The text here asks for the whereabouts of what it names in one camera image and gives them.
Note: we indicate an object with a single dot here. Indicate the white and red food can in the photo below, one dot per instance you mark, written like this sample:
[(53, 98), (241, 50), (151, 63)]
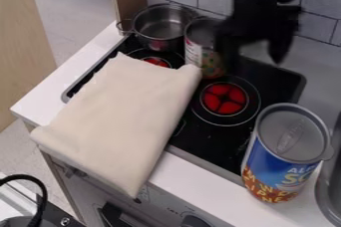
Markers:
[(202, 51)]

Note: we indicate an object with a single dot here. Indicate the beige cloth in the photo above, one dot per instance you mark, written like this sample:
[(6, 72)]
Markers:
[(120, 118)]

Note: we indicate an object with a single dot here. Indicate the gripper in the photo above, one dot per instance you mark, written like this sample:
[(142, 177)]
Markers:
[(260, 20)]

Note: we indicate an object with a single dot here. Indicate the toy stove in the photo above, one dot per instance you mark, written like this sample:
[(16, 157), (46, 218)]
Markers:
[(266, 85)]

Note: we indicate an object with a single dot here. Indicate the toy sink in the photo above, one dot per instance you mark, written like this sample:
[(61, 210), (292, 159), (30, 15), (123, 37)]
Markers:
[(331, 184)]

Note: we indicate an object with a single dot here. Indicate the blue soup can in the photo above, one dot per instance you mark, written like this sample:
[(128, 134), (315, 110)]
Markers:
[(284, 151)]

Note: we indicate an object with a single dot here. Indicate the silver pot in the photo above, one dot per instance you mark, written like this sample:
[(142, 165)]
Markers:
[(162, 25)]

